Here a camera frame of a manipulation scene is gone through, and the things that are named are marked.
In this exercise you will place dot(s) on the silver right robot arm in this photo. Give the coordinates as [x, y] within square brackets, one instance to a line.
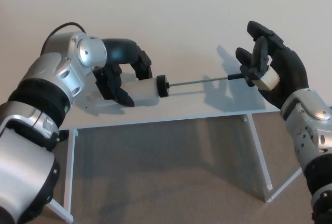
[311, 120]

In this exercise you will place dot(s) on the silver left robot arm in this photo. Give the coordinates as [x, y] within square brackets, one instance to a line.
[52, 73]

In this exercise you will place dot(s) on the black three-fingered right robot hand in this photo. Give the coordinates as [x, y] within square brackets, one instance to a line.
[288, 68]

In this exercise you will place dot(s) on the white desk trestle leg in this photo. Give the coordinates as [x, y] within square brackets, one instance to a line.
[70, 177]
[259, 156]

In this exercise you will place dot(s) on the black three-fingered left robot hand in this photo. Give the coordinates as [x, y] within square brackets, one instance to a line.
[122, 49]

